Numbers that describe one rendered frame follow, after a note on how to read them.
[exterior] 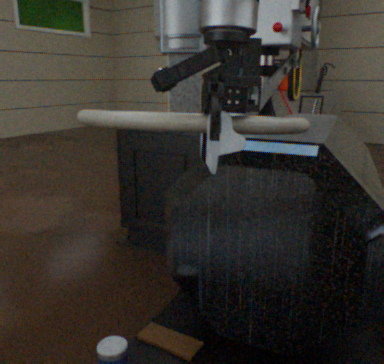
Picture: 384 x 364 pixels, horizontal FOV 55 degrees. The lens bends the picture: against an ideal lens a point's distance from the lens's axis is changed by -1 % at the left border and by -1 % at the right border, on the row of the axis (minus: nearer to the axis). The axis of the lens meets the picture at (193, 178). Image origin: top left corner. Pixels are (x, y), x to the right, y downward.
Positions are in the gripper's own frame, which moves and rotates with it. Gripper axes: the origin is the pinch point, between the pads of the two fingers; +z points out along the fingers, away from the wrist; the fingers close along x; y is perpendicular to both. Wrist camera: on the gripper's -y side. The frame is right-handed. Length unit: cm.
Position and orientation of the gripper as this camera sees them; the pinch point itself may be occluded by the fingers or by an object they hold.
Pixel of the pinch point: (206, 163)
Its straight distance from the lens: 60.5
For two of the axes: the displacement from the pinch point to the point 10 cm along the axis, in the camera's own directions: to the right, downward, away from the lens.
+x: -1.3, -2.0, 9.7
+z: -0.5, 9.8, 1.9
